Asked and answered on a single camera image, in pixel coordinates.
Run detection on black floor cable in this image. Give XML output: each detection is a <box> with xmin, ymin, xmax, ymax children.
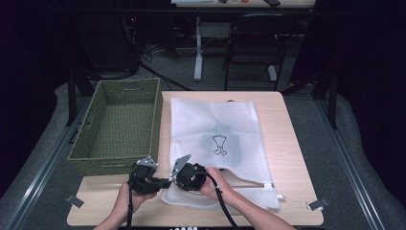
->
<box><xmin>139</xmin><ymin>61</ymin><xmax>193</xmax><ymax>92</ymax></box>

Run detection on metal floor rail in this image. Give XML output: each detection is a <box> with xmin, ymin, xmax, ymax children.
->
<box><xmin>314</xmin><ymin>97</ymin><xmax>389</xmax><ymax>230</ymax></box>
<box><xmin>0</xmin><ymin>97</ymin><xmax>92</xmax><ymax>230</ymax></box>

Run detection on left hand-held gripper cable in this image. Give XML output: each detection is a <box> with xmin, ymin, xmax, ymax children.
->
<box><xmin>126</xmin><ymin>164</ymin><xmax>134</xmax><ymax>230</ymax></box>

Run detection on black folding chair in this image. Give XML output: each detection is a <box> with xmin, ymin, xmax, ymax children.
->
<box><xmin>222</xmin><ymin>12</ymin><xmax>299</xmax><ymax>92</ymax></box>

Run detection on person's right hand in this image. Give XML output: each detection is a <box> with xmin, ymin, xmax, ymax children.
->
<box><xmin>199</xmin><ymin>167</ymin><xmax>232</xmax><ymax>203</ymax></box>

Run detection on desk with white legs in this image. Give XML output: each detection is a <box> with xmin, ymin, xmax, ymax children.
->
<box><xmin>170</xmin><ymin>0</ymin><xmax>317</xmax><ymax>82</ymax></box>

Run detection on hand-held gripper cable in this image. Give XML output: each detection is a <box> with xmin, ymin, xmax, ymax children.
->
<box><xmin>191</xmin><ymin>171</ymin><xmax>241</xmax><ymax>230</ymax></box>
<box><xmin>126</xmin><ymin>164</ymin><xmax>134</xmax><ymax>230</ymax></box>

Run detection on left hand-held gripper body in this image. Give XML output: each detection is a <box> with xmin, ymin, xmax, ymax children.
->
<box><xmin>127</xmin><ymin>155</ymin><xmax>161</xmax><ymax>196</ymax></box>

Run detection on black metal stand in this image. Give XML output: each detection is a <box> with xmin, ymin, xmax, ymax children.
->
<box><xmin>327</xmin><ymin>69</ymin><xmax>339</xmax><ymax>130</ymax></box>
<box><xmin>66</xmin><ymin>68</ymin><xmax>79</xmax><ymax>127</ymax></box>

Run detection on white mesh laundry bag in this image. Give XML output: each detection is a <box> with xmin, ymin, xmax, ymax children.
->
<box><xmin>160</xmin><ymin>97</ymin><xmax>286</xmax><ymax>213</ymax></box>

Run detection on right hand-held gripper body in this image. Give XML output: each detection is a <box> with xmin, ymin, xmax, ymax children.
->
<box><xmin>169</xmin><ymin>153</ymin><xmax>208</xmax><ymax>192</ymax></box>

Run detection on dark cabinet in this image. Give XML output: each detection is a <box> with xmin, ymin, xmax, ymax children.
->
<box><xmin>76</xmin><ymin>12</ymin><xmax>142</xmax><ymax>80</ymax></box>

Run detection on grey tape tab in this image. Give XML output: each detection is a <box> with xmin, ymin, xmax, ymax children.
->
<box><xmin>65</xmin><ymin>195</ymin><xmax>85</xmax><ymax>209</ymax></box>
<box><xmin>306</xmin><ymin>197</ymin><xmax>330</xmax><ymax>212</ymax></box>

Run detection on right hand-held gripper cable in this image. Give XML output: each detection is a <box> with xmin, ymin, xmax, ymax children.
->
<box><xmin>191</xmin><ymin>171</ymin><xmax>241</xmax><ymax>230</ymax></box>

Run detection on person's left hand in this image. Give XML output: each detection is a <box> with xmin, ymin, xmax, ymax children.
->
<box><xmin>114</xmin><ymin>182</ymin><xmax>157</xmax><ymax>221</ymax></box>

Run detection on green woven basket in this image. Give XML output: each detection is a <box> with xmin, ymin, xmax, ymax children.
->
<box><xmin>67</xmin><ymin>78</ymin><xmax>164</xmax><ymax>177</ymax></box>

